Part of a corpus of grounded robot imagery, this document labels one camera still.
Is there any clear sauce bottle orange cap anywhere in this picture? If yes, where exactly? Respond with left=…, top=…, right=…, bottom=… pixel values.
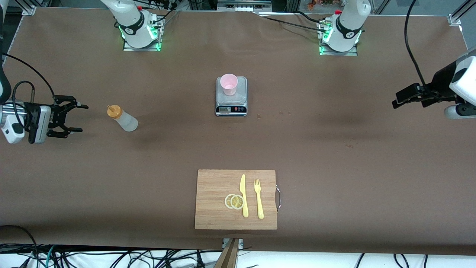
left=107, top=105, right=139, bottom=132

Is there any pink plastic cup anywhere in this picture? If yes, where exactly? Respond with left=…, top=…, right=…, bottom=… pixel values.
left=220, top=74, right=238, bottom=96

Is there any wooden cutting board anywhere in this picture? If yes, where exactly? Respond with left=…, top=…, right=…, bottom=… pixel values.
left=194, top=169, right=278, bottom=230

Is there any silver digital kitchen scale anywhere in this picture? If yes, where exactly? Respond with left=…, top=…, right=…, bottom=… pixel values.
left=215, top=76, right=248, bottom=117

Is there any large paper table cover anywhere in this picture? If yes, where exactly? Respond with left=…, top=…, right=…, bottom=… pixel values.
left=0, top=7, right=476, bottom=256

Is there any yellow plastic fork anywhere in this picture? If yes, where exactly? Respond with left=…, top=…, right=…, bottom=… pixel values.
left=254, top=179, right=264, bottom=220

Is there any white power strip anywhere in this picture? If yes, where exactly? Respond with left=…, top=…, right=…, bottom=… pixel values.
left=218, top=0, right=273, bottom=12

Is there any yellow plastic knife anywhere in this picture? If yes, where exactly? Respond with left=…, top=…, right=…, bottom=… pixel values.
left=239, top=174, right=249, bottom=218

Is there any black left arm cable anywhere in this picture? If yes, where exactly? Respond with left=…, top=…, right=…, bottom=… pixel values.
left=405, top=0, right=429, bottom=90

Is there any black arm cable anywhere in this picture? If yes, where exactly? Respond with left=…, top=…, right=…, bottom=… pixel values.
left=2, top=53, right=57, bottom=125
left=405, top=0, right=429, bottom=90

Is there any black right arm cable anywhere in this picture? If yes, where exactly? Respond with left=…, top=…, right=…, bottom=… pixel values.
left=2, top=53, right=57, bottom=125

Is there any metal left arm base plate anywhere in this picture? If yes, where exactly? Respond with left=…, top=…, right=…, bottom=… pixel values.
left=319, top=19, right=358, bottom=56

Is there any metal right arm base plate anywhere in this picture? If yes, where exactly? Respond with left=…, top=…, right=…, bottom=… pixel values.
left=123, top=15, right=163, bottom=52

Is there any black looped floor cable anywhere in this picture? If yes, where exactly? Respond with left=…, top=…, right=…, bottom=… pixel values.
left=0, top=225, right=38, bottom=268

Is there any teal floor cable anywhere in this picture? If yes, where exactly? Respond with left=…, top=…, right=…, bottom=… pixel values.
left=44, top=245, right=57, bottom=268

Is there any black base cable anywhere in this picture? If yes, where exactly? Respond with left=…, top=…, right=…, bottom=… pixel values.
left=296, top=10, right=328, bottom=24
left=153, top=2, right=180, bottom=29
left=260, top=14, right=322, bottom=32

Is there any wooden post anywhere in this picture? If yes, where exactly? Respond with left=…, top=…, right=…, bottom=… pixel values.
left=214, top=238, right=240, bottom=268

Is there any metal post bracket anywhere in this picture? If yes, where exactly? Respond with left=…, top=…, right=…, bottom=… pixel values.
left=222, top=238, right=244, bottom=250

